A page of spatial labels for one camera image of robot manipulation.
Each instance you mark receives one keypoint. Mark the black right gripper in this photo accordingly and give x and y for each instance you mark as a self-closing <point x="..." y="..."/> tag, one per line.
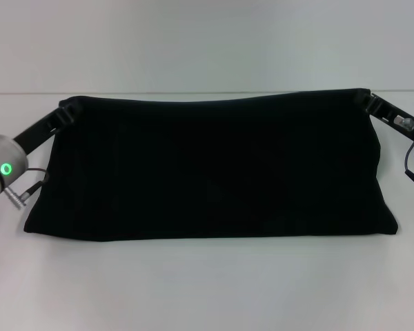
<point x="386" y="113"/>

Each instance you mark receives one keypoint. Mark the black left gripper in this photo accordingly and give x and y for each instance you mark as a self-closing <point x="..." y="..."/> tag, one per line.
<point x="38" y="132"/>

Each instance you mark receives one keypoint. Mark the black shirt with FREE print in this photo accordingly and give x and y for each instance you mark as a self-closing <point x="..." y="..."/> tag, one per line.
<point x="210" y="155"/>

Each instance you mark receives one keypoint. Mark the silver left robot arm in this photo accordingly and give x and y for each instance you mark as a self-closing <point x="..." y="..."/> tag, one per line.
<point x="3" y="155"/>

